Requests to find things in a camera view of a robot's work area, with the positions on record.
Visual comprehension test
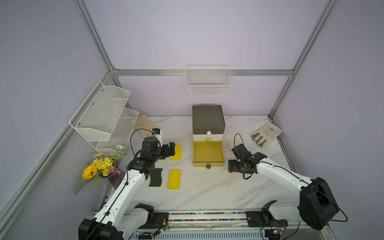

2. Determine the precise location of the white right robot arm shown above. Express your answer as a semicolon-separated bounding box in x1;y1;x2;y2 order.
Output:
229;144;340;231

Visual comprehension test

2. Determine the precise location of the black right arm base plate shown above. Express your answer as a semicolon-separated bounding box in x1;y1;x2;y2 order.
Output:
246;200;288;228

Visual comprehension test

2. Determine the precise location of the yellow sunflower bouquet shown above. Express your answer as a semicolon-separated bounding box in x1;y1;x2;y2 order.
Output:
73;145;131;195

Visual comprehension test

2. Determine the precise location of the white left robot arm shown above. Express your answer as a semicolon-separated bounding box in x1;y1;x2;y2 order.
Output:
78;135;176;240

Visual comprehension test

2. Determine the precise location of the white wire wall basket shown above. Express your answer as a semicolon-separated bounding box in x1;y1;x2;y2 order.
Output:
188;65;232;97

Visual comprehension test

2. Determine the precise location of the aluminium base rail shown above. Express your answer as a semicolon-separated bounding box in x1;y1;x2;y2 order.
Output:
78;208;337;240

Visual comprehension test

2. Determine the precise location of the purple glass vase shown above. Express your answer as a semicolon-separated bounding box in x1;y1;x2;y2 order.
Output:
106;169;126;190

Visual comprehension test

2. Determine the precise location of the olive white yellow drawer cabinet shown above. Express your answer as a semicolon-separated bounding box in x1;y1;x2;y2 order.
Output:
191;104;226;142

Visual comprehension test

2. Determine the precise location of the green yellow sponge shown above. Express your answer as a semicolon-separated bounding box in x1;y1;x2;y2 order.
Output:
149;168;163;188

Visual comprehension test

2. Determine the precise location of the white mesh two-tier shelf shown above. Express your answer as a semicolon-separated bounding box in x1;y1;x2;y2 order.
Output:
69;82;139;155

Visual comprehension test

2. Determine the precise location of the beige work glove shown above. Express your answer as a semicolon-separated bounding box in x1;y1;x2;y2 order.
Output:
135;114;158;139

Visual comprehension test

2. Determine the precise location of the pink sponge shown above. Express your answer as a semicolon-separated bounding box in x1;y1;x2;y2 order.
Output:
232;172;244;180
228;140;240;157

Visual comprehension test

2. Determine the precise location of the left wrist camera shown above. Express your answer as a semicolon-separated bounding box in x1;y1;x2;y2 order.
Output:
152;128;163;147

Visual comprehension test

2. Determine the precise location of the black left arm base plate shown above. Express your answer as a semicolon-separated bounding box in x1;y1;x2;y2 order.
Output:
135;203;169;229

